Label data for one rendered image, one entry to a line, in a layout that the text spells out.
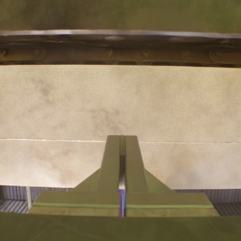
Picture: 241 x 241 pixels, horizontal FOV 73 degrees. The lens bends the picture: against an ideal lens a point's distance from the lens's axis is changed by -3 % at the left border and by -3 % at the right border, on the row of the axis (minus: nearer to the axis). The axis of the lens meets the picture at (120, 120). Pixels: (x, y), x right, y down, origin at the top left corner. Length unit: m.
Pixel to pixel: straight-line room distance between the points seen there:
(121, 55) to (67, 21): 0.11
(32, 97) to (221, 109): 0.27
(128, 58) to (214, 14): 0.14
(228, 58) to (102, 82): 0.23
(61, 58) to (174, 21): 0.20
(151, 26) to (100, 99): 0.12
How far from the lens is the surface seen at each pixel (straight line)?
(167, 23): 0.26
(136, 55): 0.32
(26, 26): 0.28
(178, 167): 0.29
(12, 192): 14.51
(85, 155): 0.27
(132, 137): 0.15
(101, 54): 0.31
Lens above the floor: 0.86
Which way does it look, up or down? 7 degrees up
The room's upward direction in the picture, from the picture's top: 179 degrees counter-clockwise
